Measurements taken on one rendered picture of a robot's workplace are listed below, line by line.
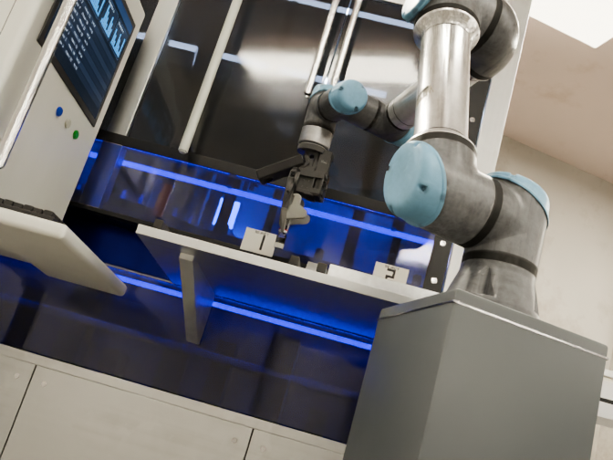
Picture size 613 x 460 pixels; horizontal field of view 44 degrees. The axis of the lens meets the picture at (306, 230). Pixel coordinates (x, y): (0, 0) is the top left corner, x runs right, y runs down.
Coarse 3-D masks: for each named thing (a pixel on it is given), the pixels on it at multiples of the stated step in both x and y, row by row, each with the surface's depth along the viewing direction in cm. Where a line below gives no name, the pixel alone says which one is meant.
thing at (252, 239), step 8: (248, 232) 194; (256, 232) 194; (264, 232) 194; (248, 240) 194; (256, 240) 194; (272, 240) 193; (240, 248) 193; (248, 248) 193; (256, 248) 193; (264, 248) 193; (272, 248) 193
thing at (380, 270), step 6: (378, 264) 191; (384, 264) 191; (378, 270) 191; (384, 270) 191; (396, 270) 190; (402, 270) 190; (408, 270) 190; (378, 276) 190; (384, 276) 190; (396, 276) 190; (402, 276) 190; (402, 282) 190
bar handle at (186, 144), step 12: (240, 0) 208; (228, 12) 207; (228, 24) 205; (228, 36) 205; (216, 48) 203; (216, 60) 202; (204, 84) 200; (204, 96) 199; (192, 120) 197; (192, 132) 196; (180, 144) 195
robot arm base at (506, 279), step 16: (464, 256) 118; (480, 256) 114; (496, 256) 113; (512, 256) 113; (464, 272) 115; (480, 272) 113; (496, 272) 112; (512, 272) 112; (528, 272) 113; (448, 288) 116; (464, 288) 112; (480, 288) 112; (496, 288) 110; (512, 288) 110; (528, 288) 112; (512, 304) 109; (528, 304) 111
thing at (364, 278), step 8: (328, 272) 154; (336, 272) 154; (344, 272) 154; (352, 272) 154; (360, 272) 154; (352, 280) 154; (360, 280) 154; (368, 280) 154; (376, 280) 154; (384, 280) 154; (392, 280) 154; (384, 288) 153; (392, 288) 153; (400, 288) 153; (408, 288) 153; (416, 288) 153; (408, 296) 152; (416, 296) 152; (424, 296) 152
